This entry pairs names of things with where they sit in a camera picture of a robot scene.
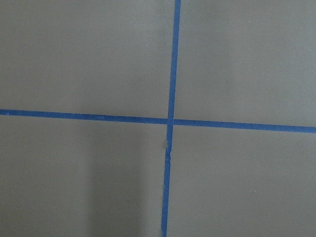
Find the brown paper table cover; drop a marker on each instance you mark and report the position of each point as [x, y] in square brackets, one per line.
[157, 118]

